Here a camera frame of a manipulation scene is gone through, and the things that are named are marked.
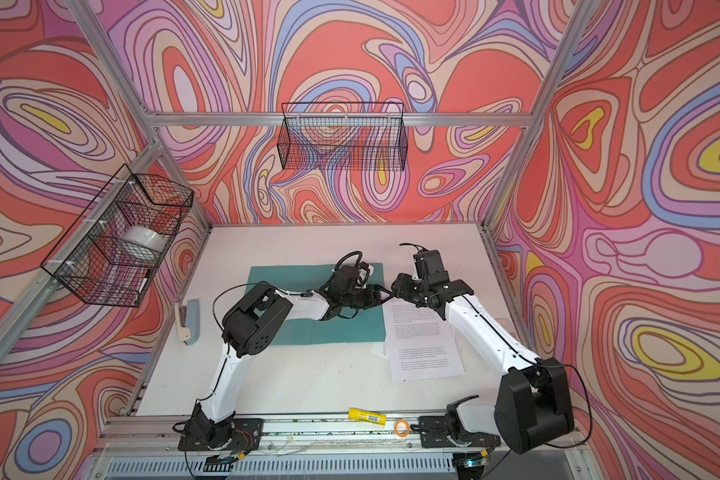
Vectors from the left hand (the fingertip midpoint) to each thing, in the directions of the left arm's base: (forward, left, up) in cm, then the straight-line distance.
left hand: (393, 297), depth 95 cm
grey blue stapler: (-7, +64, 0) cm, 64 cm away
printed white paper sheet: (-14, -7, -3) cm, 16 cm away
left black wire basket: (-1, +74, +25) cm, 78 cm away
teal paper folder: (-9, +9, -3) cm, 13 cm away
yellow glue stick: (-34, +7, -3) cm, 35 cm away
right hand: (-4, -1, +9) cm, 10 cm away
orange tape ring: (-36, -1, -4) cm, 36 cm away
